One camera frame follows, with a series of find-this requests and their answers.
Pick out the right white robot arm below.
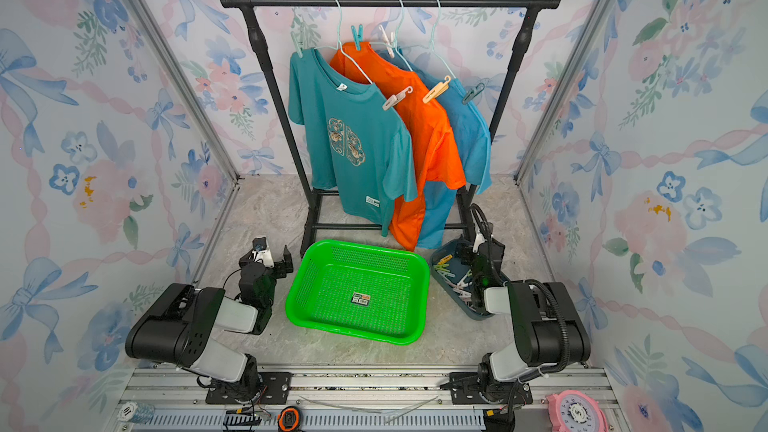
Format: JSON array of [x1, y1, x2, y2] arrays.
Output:
[[453, 239, 591, 387]]

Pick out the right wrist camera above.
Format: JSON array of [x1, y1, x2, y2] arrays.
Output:
[[472, 232, 486, 253]]

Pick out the small label tag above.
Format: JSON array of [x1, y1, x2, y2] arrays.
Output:
[[351, 292, 371, 307]]

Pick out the light teal wire hanger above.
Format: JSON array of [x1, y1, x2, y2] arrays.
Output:
[[417, 0, 456, 80]]

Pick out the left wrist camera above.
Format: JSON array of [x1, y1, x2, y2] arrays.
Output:
[[251, 237, 274, 268]]

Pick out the dark teal clothespin bin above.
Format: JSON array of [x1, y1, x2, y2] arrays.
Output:
[[430, 238, 492, 321]]

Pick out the beige clothespin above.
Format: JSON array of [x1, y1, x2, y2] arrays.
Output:
[[422, 75, 452, 104]]

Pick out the black clothes rack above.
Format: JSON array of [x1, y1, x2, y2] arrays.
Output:
[[219, 0, 562, 254]]

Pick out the teal t-shirt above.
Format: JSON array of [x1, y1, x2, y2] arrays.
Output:
[[382, 59, 491, 248]]

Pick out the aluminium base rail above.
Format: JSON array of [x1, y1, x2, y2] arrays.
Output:
[[107, 364, 630, 431]]

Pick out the pink round object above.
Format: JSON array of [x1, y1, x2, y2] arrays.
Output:
[[545, 390, 608, 432]]

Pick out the orange t-shirt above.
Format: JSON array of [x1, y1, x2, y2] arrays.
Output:
[[330, 42, 466, 251]]

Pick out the green plastic tray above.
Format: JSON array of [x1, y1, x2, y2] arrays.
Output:
[[285, 240, 430, 346]]

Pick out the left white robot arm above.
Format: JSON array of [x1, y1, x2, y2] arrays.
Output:
[[125, 237, 294, 390]]

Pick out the black corrugated cable hose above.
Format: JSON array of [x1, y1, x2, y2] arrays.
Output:
[[469, 202, 571, 373]]

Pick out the off-white clothespin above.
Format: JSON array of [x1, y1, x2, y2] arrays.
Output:
[[382, 86, 413, 110]]

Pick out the white clothespin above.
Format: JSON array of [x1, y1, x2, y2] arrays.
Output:
[[378, 24, 396, 58]]

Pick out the pale green clothespin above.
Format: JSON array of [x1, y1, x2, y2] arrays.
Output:
[[290, 26, 306, 58]]

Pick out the bright teal clothespin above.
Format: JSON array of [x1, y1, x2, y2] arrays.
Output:
[[351, 24, 365, 51]]

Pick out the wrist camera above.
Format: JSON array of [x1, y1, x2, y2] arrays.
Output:
[[472, 232, 486, 253], [251, 237, 274, 268]]

